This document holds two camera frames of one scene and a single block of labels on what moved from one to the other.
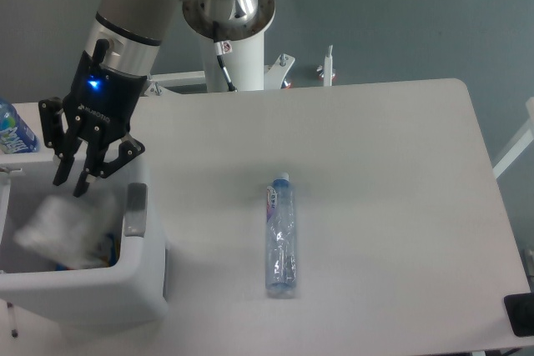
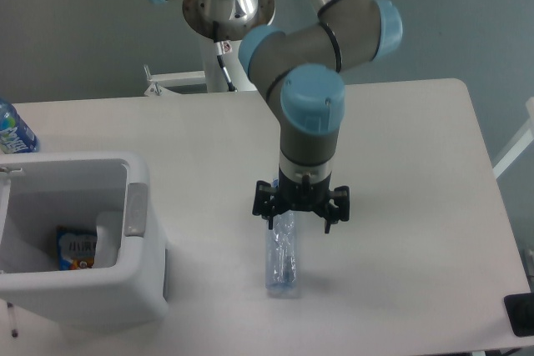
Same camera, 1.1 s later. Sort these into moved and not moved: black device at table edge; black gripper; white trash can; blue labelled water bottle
Moved: black gripper
Not moved: white trash can; blue labelled water bottle; black device at table edge
